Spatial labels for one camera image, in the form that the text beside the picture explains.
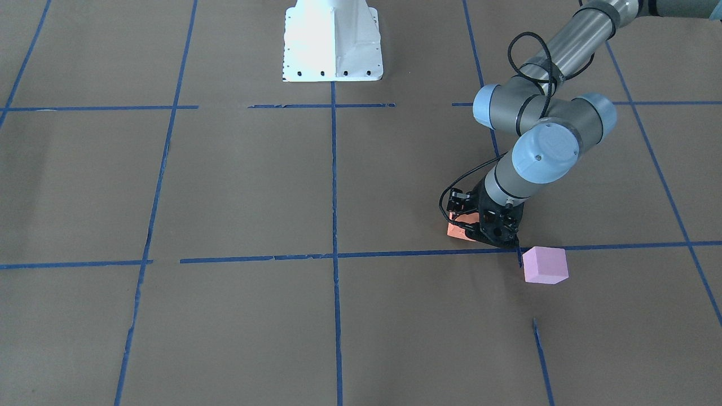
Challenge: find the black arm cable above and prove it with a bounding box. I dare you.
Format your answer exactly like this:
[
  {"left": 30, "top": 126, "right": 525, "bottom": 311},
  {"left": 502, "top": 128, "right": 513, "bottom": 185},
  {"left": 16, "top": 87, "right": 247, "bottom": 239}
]
[{"left": 439, "top": 32, "right": 596, "bottom": 232}]

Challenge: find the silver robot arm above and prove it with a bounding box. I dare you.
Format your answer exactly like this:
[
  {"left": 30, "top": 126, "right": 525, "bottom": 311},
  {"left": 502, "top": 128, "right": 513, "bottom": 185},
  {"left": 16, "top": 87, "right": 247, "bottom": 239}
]
[{"left": 443, "top": 1, "right": 720, "bottom": 249}]

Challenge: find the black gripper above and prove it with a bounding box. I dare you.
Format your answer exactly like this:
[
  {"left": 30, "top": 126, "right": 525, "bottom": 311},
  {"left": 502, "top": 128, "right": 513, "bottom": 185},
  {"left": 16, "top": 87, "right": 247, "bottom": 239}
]
[{"left": 464, "top": 182, "right": 525, "bottom": 249}]

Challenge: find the orange foam cube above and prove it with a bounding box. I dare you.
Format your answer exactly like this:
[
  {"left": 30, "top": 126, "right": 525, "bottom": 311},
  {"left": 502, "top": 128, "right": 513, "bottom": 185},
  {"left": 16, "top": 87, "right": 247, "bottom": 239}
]
[{"left": 447, "top": 213, "right": 479, "bottom": 241}]

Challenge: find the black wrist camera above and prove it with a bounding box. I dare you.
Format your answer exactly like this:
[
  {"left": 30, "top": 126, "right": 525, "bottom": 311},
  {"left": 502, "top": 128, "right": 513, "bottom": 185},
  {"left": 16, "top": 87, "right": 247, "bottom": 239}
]
[{"left": 446, "top": 188, "right": 479, "bottom": 216}]

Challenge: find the pink foam cube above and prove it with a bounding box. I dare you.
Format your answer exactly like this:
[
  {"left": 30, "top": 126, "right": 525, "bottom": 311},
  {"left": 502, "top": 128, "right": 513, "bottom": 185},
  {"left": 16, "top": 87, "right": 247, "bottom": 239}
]
[{"left": 522, "top": 246, "right": 570, "bottom": 285}]

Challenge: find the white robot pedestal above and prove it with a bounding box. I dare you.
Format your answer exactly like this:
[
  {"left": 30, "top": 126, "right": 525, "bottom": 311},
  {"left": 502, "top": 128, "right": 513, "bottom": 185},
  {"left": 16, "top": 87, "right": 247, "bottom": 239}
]
[{"left": 282, "top": 1, "right": 384, "bottom": 82}]

